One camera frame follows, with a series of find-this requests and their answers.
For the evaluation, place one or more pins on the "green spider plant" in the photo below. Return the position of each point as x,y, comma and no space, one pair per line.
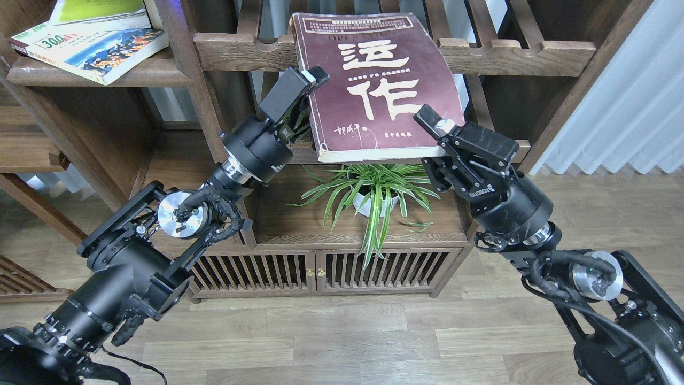
377,187

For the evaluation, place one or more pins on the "white curtain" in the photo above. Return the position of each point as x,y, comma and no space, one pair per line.
632,117

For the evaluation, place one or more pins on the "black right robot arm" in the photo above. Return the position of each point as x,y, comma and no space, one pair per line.
626,328

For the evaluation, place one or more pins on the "maroon book white characters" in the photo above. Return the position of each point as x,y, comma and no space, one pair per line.
383,68

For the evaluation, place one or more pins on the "white plant pot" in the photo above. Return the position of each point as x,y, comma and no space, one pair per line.
368,199

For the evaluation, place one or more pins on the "dark wooden bookshelf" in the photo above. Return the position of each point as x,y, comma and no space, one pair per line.
161,121

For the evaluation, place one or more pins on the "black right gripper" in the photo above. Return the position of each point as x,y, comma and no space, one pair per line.
511,209

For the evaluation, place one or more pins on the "yellow green book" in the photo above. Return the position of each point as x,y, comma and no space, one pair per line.
85,16

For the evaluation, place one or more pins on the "book with mountain cover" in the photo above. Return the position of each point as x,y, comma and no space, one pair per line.
102,57

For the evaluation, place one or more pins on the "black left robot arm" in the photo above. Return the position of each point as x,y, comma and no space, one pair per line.
142,256

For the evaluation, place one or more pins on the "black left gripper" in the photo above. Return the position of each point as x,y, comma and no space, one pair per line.
258,149

